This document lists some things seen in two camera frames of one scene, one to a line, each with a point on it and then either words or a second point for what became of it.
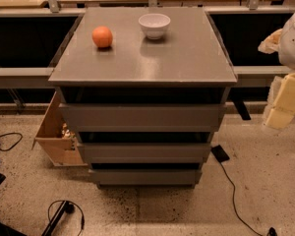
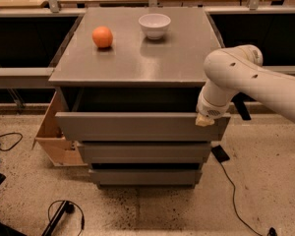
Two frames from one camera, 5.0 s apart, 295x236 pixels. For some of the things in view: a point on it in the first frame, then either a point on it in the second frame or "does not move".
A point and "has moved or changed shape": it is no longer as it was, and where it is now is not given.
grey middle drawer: x=146 y=152 does not move
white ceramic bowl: x=154 y=25 does not move
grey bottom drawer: x=144 y=177 does not move
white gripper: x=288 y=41 to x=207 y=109
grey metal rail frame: x=247 y=76 does not move
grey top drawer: x=141 y=118 has moved or changed shape
